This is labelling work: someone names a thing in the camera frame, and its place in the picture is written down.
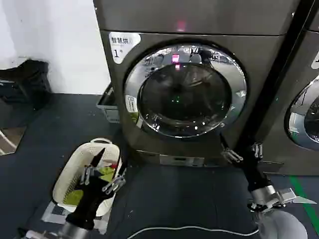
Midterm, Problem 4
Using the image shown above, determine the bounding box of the grey plastic bin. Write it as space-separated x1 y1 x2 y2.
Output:
96 83 123 123

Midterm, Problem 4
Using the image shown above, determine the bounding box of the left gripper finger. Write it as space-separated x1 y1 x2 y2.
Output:
79 147 106 185
101 167 127 195

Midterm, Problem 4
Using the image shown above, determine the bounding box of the grey flat base plate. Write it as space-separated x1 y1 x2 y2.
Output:
41 201 108 235

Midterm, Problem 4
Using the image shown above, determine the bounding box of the white floor cable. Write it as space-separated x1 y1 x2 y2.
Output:
126 225 261 239

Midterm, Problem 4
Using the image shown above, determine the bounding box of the grey front-load dryer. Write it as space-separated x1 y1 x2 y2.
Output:
93 0 296 173
256 0 319 176

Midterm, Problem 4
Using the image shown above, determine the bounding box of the green cloth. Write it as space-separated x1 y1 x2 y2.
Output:
63 166 116 205

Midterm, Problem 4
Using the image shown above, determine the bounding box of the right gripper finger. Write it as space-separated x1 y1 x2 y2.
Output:
251 141 264 160
218 133 244 163

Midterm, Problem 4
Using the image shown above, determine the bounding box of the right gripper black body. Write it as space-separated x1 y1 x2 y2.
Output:
239 148 274 194

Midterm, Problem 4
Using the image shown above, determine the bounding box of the round glass dryer door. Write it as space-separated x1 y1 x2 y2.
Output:
284 74 319 151
123 42 249 139

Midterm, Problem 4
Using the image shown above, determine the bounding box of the white perforated laundry basket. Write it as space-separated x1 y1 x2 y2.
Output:
51 138 125 220

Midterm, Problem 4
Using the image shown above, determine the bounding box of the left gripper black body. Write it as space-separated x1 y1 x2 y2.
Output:
65 174 112 230

